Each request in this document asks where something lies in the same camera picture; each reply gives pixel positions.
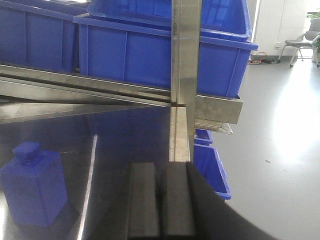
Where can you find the blue bin on floor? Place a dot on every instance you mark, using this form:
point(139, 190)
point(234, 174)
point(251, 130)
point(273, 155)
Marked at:
point(207, 161)

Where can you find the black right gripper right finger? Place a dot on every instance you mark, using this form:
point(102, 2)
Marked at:
point(191, 210)

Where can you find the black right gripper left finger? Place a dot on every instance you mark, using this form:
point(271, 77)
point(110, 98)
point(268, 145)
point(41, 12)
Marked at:
point(143, 213)

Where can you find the blue plastic bin upper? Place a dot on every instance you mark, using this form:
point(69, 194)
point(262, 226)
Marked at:
point(222, 19)

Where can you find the small blue bin under shelf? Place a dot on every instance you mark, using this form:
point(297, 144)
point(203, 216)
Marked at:
point(203, 137)

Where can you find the blue plastic bin left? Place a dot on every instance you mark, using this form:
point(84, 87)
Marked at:
point(40, 34)

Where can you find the grey office chair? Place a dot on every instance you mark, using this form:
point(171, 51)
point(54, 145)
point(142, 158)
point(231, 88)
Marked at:
point(309, 40)

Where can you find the blue plastic bin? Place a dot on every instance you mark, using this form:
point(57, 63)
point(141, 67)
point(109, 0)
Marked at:
point(40, 34)
point(142, 55)
point(222, 19)

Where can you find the blue plastic bin front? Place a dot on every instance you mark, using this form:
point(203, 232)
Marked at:
point(142, 55)

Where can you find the blue bottle-shaped part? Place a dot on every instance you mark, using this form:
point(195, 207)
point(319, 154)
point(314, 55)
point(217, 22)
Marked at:
point(34, 186)

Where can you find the stainless steel shelf rack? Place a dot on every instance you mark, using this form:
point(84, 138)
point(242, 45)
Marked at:
point(189, 110)

